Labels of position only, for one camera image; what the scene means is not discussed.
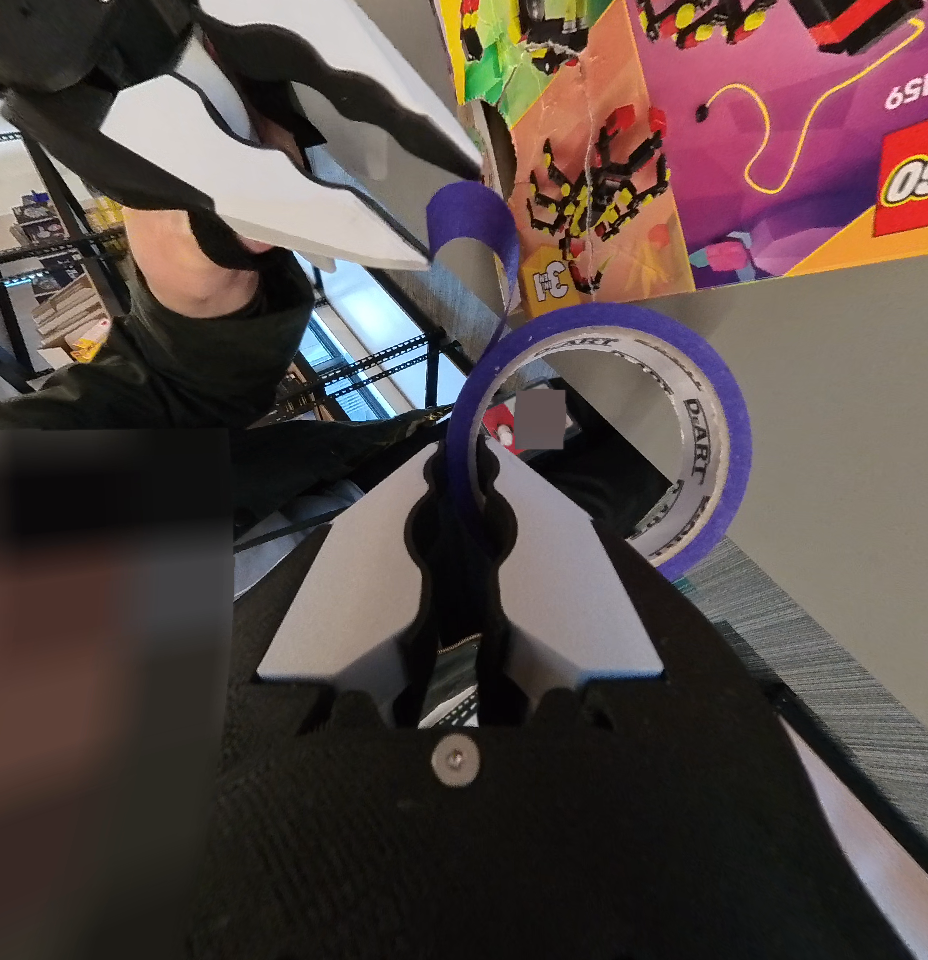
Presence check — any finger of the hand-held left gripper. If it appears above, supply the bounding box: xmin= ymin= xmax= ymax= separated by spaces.
xmin=196 ymin=0 xmax=486 ymax=185
xmin=98 ymin=33 xmax=435 ymax=275

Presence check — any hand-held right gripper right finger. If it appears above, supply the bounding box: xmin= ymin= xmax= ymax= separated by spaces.
xmin=475 ymin=439 xmax=668 ymax=727

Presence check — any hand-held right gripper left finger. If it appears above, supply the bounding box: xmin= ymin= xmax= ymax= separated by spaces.
xmin=256 ymin=441 xmax=444 ymax=727

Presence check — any black shelving rack with goods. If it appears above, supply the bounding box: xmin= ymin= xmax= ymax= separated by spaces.
xmin=0 ymin=131 xmax=135 ymax=395

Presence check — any purple tape roll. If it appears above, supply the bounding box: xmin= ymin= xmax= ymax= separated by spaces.
xmin=426 ymin=180 xmax=754 ymax=580

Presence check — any yellow spider-print toy box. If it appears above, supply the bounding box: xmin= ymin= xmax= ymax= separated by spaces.
xmin=434 ymin=0 xmax=928 ymax=316

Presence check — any person's left hand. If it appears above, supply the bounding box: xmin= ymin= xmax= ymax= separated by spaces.
xmin=125 ymin=206 xmax=296 ymax=322

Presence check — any person's white shirt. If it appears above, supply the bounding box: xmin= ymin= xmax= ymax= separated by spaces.
xmin=235 ymin=480 xmax=368 ymax=601

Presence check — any person's dark jacket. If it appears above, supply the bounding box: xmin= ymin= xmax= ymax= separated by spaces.
xmin=231 ymin=405 xmax=686 ymax=729

